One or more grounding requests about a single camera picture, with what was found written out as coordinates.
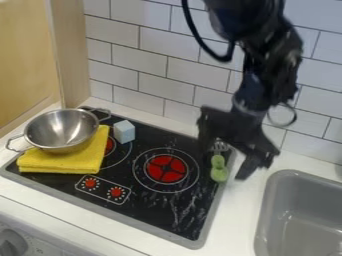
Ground toy sink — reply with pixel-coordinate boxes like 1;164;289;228
252;168;342;256

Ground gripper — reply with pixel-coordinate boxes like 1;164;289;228
196;105;282;181

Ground light blue block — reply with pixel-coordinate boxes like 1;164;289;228
112;119;138;145

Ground toy stove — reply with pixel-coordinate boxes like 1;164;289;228
0;105;238;251

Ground yellow cloth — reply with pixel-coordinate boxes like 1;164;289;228
16;124;111;175

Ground silver pot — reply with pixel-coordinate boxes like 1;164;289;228
4;106;113;155

